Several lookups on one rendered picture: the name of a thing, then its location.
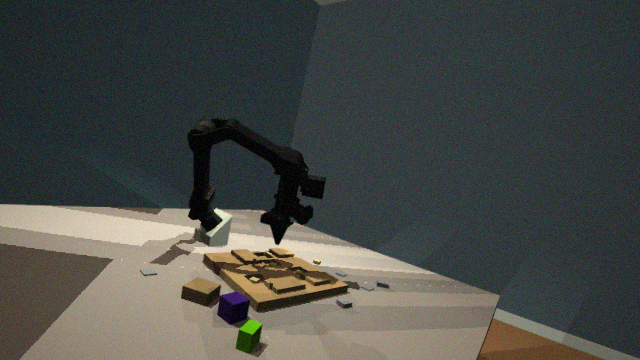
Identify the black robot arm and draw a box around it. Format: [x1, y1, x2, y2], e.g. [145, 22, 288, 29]
[187, 118, 326, 232]

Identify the purple cube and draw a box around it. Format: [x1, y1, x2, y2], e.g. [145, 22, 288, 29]
[217, 292, 250, 325]

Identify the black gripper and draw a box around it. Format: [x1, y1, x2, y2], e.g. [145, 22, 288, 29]
[260, 191, 298, 245]

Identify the green block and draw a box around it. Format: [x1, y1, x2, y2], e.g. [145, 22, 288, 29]
[236, 319, 262, 354]

